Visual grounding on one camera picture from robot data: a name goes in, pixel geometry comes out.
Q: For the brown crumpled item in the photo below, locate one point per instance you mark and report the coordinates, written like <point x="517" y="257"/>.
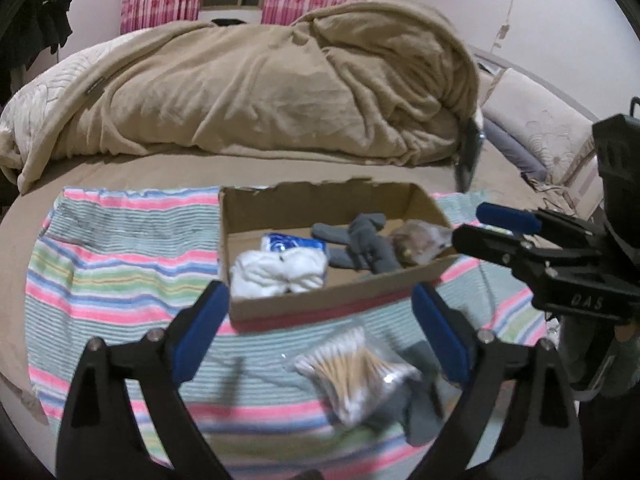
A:
<point x="420" y="240"/>

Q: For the grey bed headboard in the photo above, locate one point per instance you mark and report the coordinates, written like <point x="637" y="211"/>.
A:
<point x="530" y="67"/>

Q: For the striped towel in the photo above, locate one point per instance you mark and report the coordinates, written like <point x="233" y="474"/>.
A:
<point x="130" y="270"/>

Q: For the white rolled cloth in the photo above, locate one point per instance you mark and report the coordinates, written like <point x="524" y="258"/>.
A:
<point x="272" y="272"/>

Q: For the grey sock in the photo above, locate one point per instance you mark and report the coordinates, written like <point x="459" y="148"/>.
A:
<point x="425" y="410"/>

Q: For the grey socks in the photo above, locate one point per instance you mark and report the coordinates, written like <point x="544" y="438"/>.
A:
<point x="362" y="245"/>

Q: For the white embroidered quilt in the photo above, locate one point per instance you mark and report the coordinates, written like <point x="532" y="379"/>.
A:
<point x="45" y="90"/>

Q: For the bag of cotton swabs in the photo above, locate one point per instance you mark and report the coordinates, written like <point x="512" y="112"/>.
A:
<point x="352" y="377"/>

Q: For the beige embroidered pillow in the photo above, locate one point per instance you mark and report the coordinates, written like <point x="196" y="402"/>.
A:
<point x="545" y="125"/>

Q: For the blue and white packet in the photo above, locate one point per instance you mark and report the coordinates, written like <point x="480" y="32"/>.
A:
<point x="292" y="243"/>

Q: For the grey pillow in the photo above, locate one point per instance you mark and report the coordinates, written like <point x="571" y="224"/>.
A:
<point x="515" y="152"/>

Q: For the dark hanging clothes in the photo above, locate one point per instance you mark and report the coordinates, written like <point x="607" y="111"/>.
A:
<point x="35" y="15"/>

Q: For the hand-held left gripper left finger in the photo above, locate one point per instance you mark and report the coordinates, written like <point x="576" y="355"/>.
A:
<point x="202" y="327"/>

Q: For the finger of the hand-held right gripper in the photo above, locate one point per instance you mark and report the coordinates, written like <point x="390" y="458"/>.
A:
<point x="487" y="245"/>
<point x="507" y="217"/>

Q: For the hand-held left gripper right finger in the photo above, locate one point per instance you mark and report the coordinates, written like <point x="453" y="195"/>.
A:
<point x="440" y="332"/>

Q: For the cardboard box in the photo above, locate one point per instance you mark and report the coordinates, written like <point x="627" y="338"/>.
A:
<point x="320" y="307"/>

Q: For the beige blanket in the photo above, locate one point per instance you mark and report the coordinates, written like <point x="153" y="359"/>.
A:
<point x="260" y="85"/>

